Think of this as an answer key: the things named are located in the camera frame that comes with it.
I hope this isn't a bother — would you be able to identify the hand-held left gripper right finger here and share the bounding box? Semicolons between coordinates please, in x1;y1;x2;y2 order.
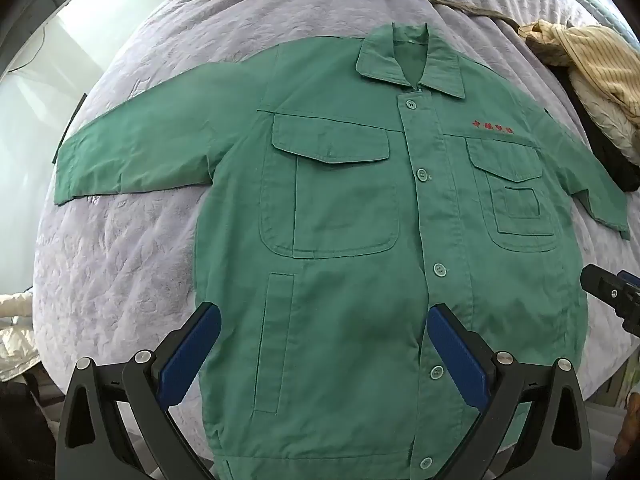
427;302;594;480

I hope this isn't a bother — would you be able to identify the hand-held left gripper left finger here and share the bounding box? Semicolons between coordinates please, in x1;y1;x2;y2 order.
55;302;221;480

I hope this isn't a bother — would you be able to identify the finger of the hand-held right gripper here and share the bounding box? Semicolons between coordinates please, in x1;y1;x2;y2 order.
580;264;640;337

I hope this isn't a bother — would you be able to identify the green work jacket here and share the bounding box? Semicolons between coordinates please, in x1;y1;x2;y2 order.
54;22;631;480

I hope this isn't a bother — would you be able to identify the lavender quilted blanket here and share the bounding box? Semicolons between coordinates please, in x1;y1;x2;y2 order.
30;0;640;461

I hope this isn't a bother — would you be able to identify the black cloth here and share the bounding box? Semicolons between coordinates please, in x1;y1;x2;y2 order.
554;62;640;193

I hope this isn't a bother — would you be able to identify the white crumpled cloth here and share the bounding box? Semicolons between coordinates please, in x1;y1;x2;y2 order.
0;292;42;384

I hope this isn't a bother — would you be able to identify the yellow striped garment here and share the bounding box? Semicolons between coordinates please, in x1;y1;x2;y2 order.
520;19;640;122

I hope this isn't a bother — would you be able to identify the ribbed grey-green pillow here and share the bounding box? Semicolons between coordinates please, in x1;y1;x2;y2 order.
569;0;627;32

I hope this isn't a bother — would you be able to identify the thin black cable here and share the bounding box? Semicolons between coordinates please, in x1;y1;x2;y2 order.
9;24;47;72

